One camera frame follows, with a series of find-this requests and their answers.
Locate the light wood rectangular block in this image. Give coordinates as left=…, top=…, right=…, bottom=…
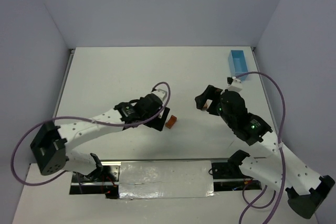
left=202, top=99, right=212, bottom=111

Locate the orange wood arch block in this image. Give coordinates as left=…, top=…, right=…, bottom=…
left=165, top=115, right=177, bottom=129

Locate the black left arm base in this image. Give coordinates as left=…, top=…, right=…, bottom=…
left=69, top=161, right=121, bottom=199

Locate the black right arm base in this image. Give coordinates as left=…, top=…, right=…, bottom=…
left=208, top=162, right=261, bottom=192

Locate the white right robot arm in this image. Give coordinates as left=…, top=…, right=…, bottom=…
left=195, top=85, right=335, bottom=219

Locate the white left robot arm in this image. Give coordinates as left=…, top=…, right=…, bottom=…
left=30, top=89, right=170, bottom=181

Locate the blue plastic box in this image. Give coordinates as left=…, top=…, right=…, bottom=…
left=228, top=50, right=248, bottom=76

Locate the silver reflective tape sheet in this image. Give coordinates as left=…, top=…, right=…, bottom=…
left=119, top=161, right=214, bottom=199

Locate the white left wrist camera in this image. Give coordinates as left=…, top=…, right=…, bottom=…
left=151, top=89, right=168, bottom=102

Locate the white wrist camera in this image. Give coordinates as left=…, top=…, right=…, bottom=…
left=226, top=77, right=243, bottom=93
left=151, top=89, right=168, bottom=102

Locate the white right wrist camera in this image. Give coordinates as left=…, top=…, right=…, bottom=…
left=226, top=77, right=243, bottom=93

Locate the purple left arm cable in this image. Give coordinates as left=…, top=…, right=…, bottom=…
left=10, top=81, right=172, bottom=186

